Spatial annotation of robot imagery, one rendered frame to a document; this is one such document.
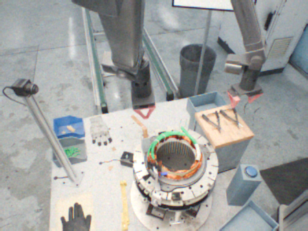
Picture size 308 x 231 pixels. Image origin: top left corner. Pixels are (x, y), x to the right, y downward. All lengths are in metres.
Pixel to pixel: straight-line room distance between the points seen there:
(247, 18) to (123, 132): 0.90
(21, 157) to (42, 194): 0.48
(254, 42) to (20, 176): 2.13
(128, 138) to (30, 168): 1.28
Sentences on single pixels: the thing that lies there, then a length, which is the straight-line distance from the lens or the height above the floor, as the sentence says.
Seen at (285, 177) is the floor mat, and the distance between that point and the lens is 2.35.
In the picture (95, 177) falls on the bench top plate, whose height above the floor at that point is 0.78.
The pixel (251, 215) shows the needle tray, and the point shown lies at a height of 1.02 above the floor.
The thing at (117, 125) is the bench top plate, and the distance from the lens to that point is 1.39.
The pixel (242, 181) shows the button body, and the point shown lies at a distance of 0.97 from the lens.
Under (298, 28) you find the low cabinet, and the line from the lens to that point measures 3.18.
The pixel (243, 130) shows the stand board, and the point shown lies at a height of 1.06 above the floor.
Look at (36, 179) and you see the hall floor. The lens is 2.30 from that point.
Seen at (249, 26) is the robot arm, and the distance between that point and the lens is 0.79.
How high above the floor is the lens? 1.83
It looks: 47 degrees down
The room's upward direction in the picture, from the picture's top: straight up
